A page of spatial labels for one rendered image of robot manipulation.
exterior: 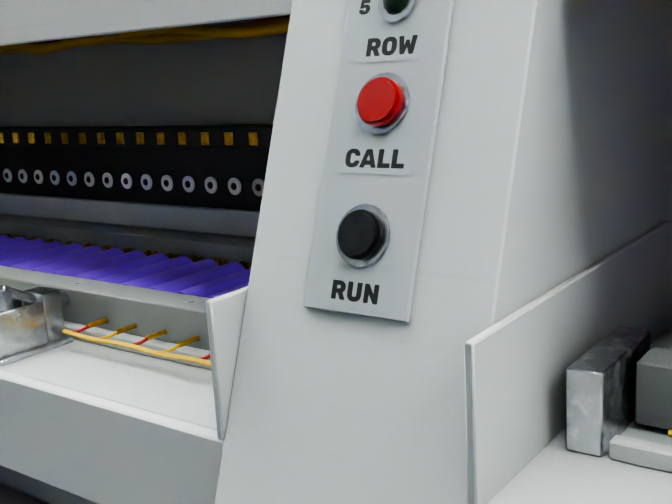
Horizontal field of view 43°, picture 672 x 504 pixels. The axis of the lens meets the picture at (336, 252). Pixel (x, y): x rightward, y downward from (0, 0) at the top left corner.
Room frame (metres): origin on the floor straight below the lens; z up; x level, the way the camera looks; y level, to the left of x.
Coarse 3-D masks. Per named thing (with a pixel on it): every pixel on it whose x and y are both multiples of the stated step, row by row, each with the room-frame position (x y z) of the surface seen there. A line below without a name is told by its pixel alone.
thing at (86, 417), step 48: (0, 384) 0.38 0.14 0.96; (48, 384) 0.36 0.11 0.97; (96, 384) 0.36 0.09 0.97; (144, 384) 0.36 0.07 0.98; (192, 384) 0.35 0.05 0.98; (0, 432) 0.39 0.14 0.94; (48, 432) 0.36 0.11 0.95; (96, 432) 0.34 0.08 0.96; (144, 432) 0.32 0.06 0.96; (192, 432) 0.31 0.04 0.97; (48, 480) 0.37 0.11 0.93; (96, 480) 0.35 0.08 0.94; (144, 480) 0.33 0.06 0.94; (192, 480) 0.31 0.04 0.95
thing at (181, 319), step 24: (24, 288) 0.45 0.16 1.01; (72, 288) 0.42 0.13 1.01; (96, 288) 0.42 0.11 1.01; (120, 288) 0.42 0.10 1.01; (144, 288) 0.42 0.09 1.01; (72, 312) 0.43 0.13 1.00; (96, 312) 0.42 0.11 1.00; (120, 312) 0.40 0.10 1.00; (144, 312) 0.39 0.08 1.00; (168, 312) 0.38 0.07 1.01; (192, 312) 0.37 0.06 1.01; (144, 336) 0.40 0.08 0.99; (168, 336) 0.39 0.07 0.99; (192, 336) 0.38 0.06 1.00; (192, 360) 0.35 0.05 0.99
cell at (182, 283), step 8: (224, 264) 0.48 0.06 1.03; (232, 264) 0.48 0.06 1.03; (240, 264) 0.48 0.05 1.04; (200, 272) 0.46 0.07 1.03; (208, 272) 0.46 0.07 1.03; (216, 272) 0.46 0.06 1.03; (224, 272) 0.47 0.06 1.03; (232, 272) 0.47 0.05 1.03; (176, 280) 0.44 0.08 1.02; (184, 280) 0.45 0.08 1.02; (192, 280) 0.45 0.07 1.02; (200, 280) 0.45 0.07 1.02; (208, 280) 0.45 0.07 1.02; (152, 288) 0.43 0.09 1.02; (160, 288) 0.43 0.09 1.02; (168, 288) 0.44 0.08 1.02; (176, 288) 0.44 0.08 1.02; (184, 288) 0.44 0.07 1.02
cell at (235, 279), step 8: (240, 272) 0.45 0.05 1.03; (248, 272) 0.46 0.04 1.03; (216, 280) 0.44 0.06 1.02; (224, 280) 0.44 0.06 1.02; (232, 280) 0.44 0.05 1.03; (240, 280) 0.45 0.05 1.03; (248, 280) 0.45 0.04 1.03; (192, 288) 0.43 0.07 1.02; (200, 288) 0.43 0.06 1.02; (208, 288) 0.43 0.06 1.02; (216, 288) 0.43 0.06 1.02; (224, 288) 0.44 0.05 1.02; (200, 296) 0.42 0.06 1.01
